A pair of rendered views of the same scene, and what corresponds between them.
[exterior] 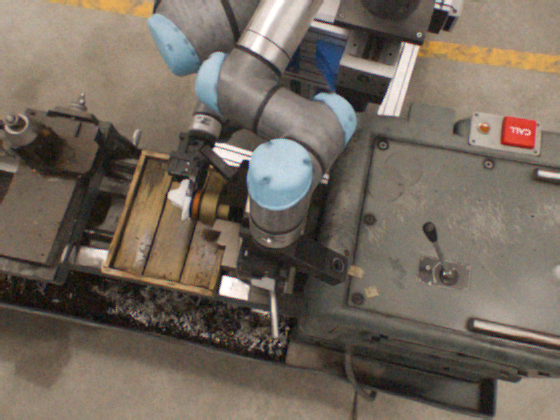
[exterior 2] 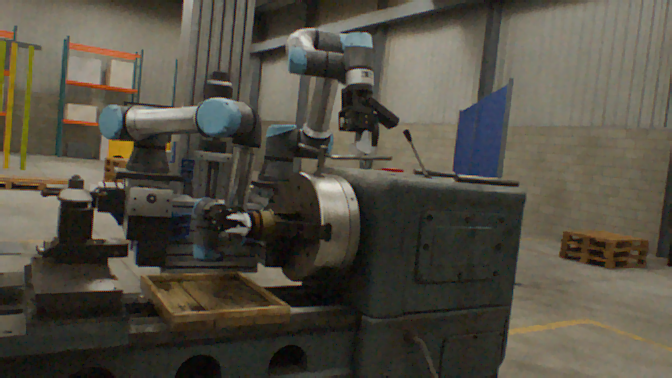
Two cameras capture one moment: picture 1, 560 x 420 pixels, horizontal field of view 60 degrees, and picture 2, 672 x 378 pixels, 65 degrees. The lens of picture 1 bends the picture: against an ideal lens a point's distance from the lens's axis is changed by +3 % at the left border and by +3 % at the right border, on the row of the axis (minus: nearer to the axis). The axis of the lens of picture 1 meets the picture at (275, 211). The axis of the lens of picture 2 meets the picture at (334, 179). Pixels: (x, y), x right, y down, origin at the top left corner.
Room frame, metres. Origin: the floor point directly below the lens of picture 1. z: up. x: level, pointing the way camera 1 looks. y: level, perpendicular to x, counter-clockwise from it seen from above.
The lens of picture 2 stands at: (-0.78, 1.08, 1.31)
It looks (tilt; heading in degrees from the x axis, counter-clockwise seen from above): 3 degrees down; 313
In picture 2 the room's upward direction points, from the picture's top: 6 degrees clockwise
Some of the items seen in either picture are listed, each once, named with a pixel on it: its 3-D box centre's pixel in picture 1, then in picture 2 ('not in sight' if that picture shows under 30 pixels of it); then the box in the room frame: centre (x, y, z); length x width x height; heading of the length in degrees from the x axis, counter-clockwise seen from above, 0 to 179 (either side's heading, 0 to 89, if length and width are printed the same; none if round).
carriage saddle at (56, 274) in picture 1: (38, 190); (45, 300); (0.51, 0.65, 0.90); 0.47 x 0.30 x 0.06; 165
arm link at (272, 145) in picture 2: not in sight; (282, 140); (0.87, -0.32, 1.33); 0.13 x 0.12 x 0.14; 54
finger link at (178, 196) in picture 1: (180, 197); (237, 218); (0.39, 0.22, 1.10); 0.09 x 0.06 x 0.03; 164
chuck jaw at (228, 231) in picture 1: (233, 249); (301, 229); (0.26, 0.10, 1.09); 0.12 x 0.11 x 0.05; 165
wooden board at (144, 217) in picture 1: (177, 221); (211, 296); (0.40, 0.27, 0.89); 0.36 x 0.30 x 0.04; 165
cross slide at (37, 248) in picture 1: (48, 181); (70, 276); (0.51, 0.60, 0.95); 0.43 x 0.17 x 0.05; 165
